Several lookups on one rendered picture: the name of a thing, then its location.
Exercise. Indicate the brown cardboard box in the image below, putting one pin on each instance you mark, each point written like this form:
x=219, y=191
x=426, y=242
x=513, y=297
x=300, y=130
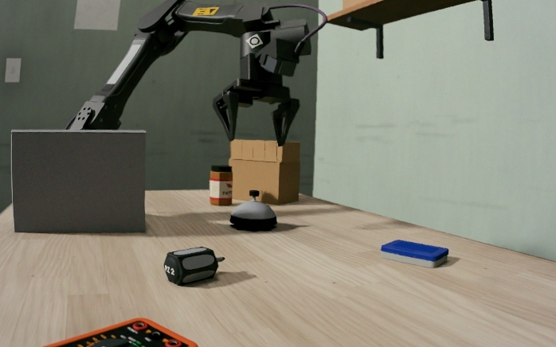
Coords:
x=262, y=165

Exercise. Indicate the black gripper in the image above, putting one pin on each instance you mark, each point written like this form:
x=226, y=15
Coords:
x=231, y=99

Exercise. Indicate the orange spice jar with black lid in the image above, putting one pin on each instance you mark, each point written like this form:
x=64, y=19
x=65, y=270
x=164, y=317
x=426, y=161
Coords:
x=221, y=186

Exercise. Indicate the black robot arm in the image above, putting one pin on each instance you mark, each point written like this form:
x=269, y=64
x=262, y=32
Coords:
x=155, y=38

